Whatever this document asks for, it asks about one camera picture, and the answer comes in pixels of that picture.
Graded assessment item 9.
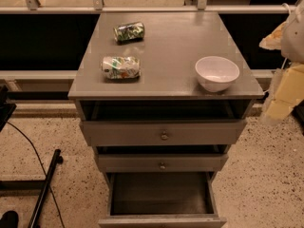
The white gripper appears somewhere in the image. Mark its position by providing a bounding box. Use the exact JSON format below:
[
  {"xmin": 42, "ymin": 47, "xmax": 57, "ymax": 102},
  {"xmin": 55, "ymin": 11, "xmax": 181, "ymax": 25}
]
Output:
[{"xmin": 260, "ymin": 63, "xmax": 304, "ymax": 124}]

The grey bottom drawer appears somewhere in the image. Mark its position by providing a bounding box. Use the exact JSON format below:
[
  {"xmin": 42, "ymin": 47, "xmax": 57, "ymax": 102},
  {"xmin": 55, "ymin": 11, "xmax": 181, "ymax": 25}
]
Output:
[{"xmin": 99, "ymin": 172, "xmax": 227, "ymax": 228}]

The grey drawer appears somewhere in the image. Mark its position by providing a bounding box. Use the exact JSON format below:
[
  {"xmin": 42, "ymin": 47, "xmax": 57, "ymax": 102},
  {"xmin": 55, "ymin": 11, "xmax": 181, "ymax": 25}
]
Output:
[
  {"xmin": 96, "ymin": 154, "xmax": 228, "ymax": 173},
  {"xmin": 99, "ymin": 172, "xmax": 227, "ymax": 228},
  {"xmin": 80, "ymin": 120, "xmax": 246, "ymax": 146}
]

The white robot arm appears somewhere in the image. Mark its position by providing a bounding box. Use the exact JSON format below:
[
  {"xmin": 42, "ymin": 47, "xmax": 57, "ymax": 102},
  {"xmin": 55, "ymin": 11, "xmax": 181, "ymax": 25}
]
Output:
[{"xmin": 259, "ymin": 0, "xmax": 304, "ymax": 124}]

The grey wooden drawer cabinet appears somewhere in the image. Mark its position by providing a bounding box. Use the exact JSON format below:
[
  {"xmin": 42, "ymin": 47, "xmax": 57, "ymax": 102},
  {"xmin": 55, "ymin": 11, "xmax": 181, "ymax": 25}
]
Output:
[{"xmin": 67, "ymin": 11, "xmax": 265, "ymax": 188}]

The grey middle drawer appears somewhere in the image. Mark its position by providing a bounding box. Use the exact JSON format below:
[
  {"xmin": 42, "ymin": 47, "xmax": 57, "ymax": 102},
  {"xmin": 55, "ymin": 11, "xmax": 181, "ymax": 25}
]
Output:
[{"xmin": 96, "ymin": 154, "xmax": 228, "ymax": 173}]

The grey top drawer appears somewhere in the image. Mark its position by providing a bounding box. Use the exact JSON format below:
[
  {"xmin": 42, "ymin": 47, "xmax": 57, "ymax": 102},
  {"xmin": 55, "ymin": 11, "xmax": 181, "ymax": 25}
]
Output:
[{"xmin": 80, "ymin": 120, "xmax": 246, "ymax": 146}]

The white bowl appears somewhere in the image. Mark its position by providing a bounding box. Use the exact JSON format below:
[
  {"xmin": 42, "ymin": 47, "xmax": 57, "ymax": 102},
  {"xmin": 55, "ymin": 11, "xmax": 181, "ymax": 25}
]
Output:
[{"xmin": 195, "ymin": 56, "xmax": 239, "ymax": 92}]

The white green soda can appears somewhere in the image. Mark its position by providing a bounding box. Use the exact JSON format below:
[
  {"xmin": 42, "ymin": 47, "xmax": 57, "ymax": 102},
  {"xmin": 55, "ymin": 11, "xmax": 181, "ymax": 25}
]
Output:
[{"xmin": 101, "ymin": 56, "xmax": 141, "ymax": 80}]

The black tripod leg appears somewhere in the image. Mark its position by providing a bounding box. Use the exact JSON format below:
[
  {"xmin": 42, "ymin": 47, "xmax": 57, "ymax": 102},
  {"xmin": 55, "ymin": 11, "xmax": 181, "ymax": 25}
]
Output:
[{"xmin": 28, "ymin": 149, "xmax": 63, "ymax": 228}]

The black equipment at left edge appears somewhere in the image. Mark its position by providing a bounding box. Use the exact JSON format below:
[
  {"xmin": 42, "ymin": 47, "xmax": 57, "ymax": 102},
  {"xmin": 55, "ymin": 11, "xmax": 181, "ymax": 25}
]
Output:
[{"xmin": 0, "ymin": 85, "xmax": 16, "ymax": 132}]

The black round foot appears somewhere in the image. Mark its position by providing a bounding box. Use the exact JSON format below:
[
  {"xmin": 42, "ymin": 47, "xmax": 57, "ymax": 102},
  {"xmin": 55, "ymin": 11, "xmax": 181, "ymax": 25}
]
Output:
[{"xmin": 0, "ymin": 211, "xmax": 19, "ymax": 228}]

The black floor cable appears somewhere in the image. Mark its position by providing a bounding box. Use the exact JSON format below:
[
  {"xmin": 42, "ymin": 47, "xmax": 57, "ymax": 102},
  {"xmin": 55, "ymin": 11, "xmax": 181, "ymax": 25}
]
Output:
[{"xmin": 7, "ymin": 121, "xmax": 66, "ymax": 228}]

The metal railing frame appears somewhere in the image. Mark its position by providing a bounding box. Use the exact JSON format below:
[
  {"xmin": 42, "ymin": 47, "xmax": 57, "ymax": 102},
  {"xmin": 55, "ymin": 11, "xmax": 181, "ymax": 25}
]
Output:
[{"xmin": 0, "ymin": 0, "xmax": 304, "ymax": 15}]

